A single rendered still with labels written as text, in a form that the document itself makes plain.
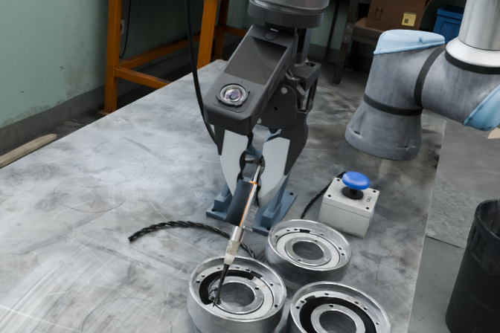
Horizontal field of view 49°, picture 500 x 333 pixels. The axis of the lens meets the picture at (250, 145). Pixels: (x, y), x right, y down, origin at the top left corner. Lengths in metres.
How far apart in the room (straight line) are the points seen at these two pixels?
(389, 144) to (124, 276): 0.59
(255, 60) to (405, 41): 0.56
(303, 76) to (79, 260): 0.34
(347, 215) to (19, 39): 2.01
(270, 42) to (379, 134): 0.58
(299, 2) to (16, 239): 0.44
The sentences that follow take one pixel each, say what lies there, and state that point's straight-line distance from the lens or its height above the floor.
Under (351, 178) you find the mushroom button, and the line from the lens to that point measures 0.79.
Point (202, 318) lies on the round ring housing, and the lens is 0.58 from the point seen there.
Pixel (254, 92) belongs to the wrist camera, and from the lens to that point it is 0.46.
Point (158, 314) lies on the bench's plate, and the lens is 0.62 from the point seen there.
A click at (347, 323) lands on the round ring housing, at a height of 0.82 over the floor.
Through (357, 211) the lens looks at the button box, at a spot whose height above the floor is 0.84.
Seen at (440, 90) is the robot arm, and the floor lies 0.96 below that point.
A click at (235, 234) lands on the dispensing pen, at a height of 0.90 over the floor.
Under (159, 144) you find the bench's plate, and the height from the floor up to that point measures 0.80.
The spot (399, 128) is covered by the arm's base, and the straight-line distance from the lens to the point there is 1.06.
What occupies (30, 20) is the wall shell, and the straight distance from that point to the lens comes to 2.60.
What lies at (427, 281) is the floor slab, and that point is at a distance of 2.21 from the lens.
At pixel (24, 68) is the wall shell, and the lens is 2.64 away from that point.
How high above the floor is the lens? 1.22
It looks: 25 degrees down
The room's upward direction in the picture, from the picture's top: 10 degrees clockwise
